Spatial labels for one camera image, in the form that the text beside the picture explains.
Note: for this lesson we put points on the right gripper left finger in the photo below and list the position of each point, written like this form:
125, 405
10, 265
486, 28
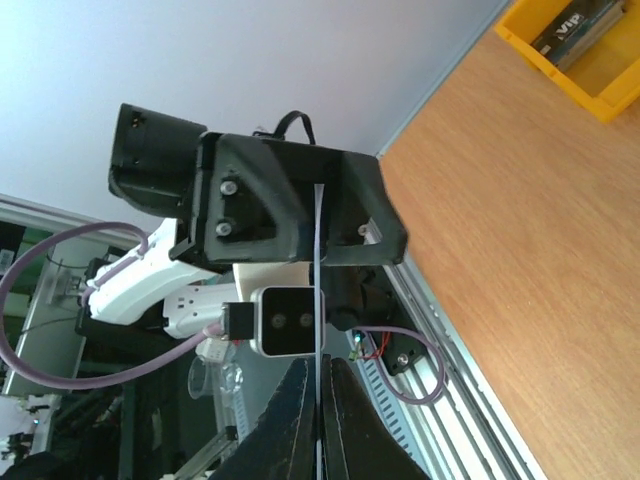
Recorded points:
282, 445

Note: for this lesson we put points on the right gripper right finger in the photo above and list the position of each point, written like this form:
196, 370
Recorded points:
356, 443

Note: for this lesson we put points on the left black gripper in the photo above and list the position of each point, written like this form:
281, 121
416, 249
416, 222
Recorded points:
253, 202

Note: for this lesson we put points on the blue credit card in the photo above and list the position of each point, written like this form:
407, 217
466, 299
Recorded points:
318, 327

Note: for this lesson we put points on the dark VIP card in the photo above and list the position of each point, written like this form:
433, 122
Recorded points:
576, 29

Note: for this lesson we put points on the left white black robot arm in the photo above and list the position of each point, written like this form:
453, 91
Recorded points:
153, 167

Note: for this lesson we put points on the left small circuit board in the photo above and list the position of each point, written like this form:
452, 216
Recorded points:
357, 351

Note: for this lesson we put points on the yellow bin near left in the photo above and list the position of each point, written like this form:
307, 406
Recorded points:
590, 49

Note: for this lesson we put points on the grey slotted cable duct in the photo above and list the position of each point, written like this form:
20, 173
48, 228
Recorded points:
387, 405

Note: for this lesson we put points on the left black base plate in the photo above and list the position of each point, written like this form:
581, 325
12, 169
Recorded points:
401, 352

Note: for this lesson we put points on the aluminium rail frame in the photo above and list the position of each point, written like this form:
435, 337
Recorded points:
467, 433

